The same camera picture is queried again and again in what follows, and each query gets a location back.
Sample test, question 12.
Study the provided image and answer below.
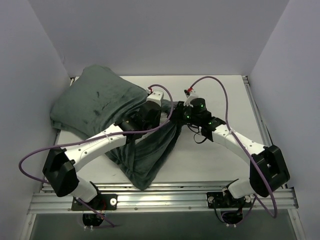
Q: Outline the zebra and green pillowcase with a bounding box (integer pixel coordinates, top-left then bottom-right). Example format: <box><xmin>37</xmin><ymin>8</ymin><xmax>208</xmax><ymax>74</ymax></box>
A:
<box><xmin>49</xmin><ymin>65</ymin><xmax>182</xmax><ymax>190</ymax></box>

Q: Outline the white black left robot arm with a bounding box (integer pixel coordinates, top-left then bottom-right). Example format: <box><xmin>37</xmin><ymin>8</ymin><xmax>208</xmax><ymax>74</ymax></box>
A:
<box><xmin>42</xmin><ymin>100</ymin><xmax>161</xmax><ymax>210</ymax></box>

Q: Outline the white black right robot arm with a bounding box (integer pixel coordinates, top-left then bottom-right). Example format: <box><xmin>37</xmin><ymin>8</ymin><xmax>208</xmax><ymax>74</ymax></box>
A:
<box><xmin>170</xmin><ymin>98</ymin><xmax>291</xmax><ymax>207</ymax></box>

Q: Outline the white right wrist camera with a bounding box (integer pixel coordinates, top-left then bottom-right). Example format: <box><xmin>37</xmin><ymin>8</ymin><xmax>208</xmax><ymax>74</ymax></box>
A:
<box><xmin>183</xmin><ymin>87</ymin><xmax>199</xmax><ymax>107</ymax></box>

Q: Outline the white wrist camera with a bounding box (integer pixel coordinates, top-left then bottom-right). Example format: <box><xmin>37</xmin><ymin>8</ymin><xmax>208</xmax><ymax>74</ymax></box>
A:
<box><xmin>145</xmin><ymin>87</ymin><xmax>164</xmax><ymax>107</ymax></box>
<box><xmin>183</xmin><ymin>87</ymin><xmax>199</xmax><ymax>107</ymax></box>

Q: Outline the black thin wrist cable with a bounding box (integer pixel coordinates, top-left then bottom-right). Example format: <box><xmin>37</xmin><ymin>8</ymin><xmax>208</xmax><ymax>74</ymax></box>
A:
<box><xmin>187</xmin><ymin>124</ymin><xmax>213</xmax><ymax>145</ymax></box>

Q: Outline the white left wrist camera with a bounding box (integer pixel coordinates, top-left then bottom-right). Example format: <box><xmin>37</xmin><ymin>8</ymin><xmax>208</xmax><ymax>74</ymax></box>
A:
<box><xmin>145</xmin><ymin>87</ymin><xmax>164</xmax><ymax>107</ymax></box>

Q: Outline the aluminium front rail frame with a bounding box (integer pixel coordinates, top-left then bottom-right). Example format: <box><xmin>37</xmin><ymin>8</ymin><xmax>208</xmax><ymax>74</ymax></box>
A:
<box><xmin>26</xmin><ymin>181</ymin><xmax>300</xmax><ymax>213</ymax></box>

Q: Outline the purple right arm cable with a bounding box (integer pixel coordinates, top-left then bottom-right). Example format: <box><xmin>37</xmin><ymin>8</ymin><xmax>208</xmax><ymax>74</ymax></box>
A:
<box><xmin>188</xmin><ymin>76</ymin><xmax>279</xmax><ymax>219</ymax></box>

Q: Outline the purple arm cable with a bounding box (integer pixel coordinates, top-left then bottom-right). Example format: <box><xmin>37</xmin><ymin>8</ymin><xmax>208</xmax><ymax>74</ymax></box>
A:
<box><xmin>18</xmin><ymin>83</ymin><xmax>174</xmax><ymax>228</ymax></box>
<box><xmin>188</xmin><ymin>76</ymin><xmax>279</xmax><ymax>219</ymax></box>

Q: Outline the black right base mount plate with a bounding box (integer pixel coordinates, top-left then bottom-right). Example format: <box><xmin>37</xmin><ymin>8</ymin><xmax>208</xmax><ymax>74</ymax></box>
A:
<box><xmin>206</xmin><ymin>191</ymin><xmax>252</xmax><ymax>209</ymax></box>

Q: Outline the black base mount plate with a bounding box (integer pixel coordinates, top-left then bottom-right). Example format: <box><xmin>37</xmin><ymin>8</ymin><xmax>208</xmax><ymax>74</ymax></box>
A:
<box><xmin>71</xmin><ymin>193</ymin><xmax>118</xmax><ymax>211</ymax></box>
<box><xmin>206</xmin><ymin>191</ymin><xmax>252</xmax><ymax>209</ymax></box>

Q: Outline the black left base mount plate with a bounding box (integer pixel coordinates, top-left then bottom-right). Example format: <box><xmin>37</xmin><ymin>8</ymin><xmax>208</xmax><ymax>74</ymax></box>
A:
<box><xmin>71</xmin><ymin>193</ymin><xmax>118</xmax><ymax>211</ymax></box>

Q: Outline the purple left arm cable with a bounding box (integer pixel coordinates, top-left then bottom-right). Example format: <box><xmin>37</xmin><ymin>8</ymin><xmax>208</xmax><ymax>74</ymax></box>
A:
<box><xmin>18</xmin><ymin>83</ymin><xmax>174</xmax><ymax>228</ymax></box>

